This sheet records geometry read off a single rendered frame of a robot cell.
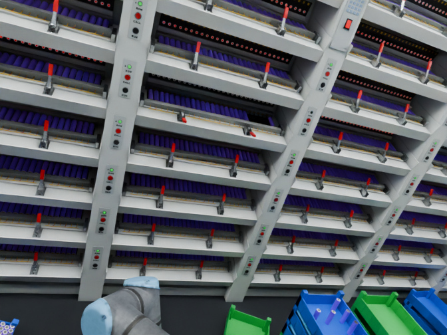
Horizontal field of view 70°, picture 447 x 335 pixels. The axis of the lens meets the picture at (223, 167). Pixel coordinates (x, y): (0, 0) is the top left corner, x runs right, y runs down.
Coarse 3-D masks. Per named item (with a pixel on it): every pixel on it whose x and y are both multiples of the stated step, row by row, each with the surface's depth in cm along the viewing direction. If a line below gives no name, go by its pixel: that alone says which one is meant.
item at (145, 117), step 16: (160, 80) 123; (144, 96) 119; (224, 96) 133; (144, 112) 112; (160, 112) 116; (160, 128) 116; (176, 128) 117; (192, 128) 118; (208, 128) 119; (224, 128) 123; (240, 128) 127; (288, 128) 132; (240, 144) 127; (256, 144) 128; (272, 144) 130
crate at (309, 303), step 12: (300, 300) 128; (312, 300) 133; (324, 300) 135; (300, 312) 127; (312, 312) 129; (324, 312) 131; (336, 312) 133; (312, 324) 120; (324, 324) 125; (336, 324) 127; (348, 324) 129; (360, 324) 123
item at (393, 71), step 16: (368, 32) 135; (384, 32) 136; (352, 48) 126; (368, 48) 136; (384, 48) 141; (400, 48) 143; (416, 48) 144; (352, 64) 123; (368, 64) 125; (384, 64) 132; (400, 64) 135; (416, 64) 147; (384, 80) 130; (400, 80) 131; (416, 80) 135; (432, 80) 141; (432, 96) 140
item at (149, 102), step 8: (144, 104) 114; (152, 104) 115; (160, 104) 115; (168, 104) 117; (168, 112) 116; (184, 112) 119; (192, 112) 120; (200, 112) 121; (208, 112) 122; (208, 120) 121; (224, 120) 125; (232, 120) 125; (240, 120) 127; (256, 128) 130; (264, 128) 130; (272, 128) 131; (280, 128) 133
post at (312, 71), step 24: (336, 24) 113; (312, 72) 122; (336, 72) 122; (312, 96) 124; (288, 120) 133; (288, 144) 131; (264, 192) 143; (264, 216) 145; (264, 240) 152; (240, 264) 155; (240, 288) 163
